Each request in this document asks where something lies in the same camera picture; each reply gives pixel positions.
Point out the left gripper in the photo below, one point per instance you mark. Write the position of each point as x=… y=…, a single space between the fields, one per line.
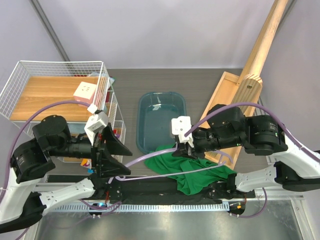
x=107 y=165

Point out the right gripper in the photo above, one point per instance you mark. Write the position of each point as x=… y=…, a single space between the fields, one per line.
x=185 y=151

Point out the green tank top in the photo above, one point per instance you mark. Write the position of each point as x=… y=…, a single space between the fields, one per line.
x=191 y=175

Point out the lilac plastic clothes hanger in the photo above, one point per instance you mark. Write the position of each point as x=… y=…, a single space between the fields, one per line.
x=166 y=151

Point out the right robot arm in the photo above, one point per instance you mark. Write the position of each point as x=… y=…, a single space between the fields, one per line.
x=296 y=167

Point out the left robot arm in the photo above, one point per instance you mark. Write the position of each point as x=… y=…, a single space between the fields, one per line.
x=22 y=206

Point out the colourful children's book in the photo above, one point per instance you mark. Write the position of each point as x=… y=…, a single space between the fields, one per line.
x=86 y=165

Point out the teal plastic basin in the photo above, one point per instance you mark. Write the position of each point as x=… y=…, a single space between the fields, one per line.
x=155 y=111

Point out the pink white cube socket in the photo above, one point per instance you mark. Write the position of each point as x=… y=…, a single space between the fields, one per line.
x=85 y=92

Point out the wooden clothes rack stand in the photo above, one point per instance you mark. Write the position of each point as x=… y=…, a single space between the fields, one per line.
x=248 y=85

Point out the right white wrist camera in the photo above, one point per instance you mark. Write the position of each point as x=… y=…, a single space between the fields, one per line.
x=179 y=127

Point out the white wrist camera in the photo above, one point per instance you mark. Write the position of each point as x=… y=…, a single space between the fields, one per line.
x=179 y=127
x=96 y=122

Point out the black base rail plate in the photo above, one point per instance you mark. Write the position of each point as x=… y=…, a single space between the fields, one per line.
x=164 y=191

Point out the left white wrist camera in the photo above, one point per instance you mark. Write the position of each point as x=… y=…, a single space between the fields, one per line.
x=96 y=122

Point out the white slotted cable duct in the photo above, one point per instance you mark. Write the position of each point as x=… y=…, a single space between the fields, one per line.
x=138 y=208

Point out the white wire shelf rack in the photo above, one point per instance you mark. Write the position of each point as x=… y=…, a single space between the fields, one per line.
x=33 y=85

